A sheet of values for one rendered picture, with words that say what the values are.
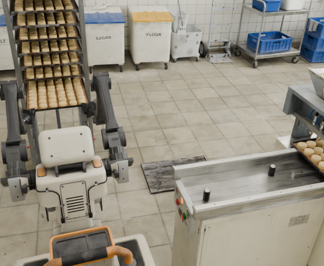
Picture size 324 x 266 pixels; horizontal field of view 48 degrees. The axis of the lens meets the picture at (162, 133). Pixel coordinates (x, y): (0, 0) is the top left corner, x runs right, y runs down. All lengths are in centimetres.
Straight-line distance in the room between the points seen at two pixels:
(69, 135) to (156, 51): 374
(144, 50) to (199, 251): 370
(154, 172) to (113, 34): 233
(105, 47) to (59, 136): 357
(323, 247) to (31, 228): 192
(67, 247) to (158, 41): 396
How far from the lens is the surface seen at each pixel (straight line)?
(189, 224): 173
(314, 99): 204
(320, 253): 219
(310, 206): 193
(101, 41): 496
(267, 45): 569
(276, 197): 177
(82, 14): 251
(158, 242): 265
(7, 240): 282
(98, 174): 150
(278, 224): 190
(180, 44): 543
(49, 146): 149
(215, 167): 189
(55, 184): 150
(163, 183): 308
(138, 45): 506
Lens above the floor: 201
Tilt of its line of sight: 32 degrees down
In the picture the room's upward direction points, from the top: 2 degrees clockwise
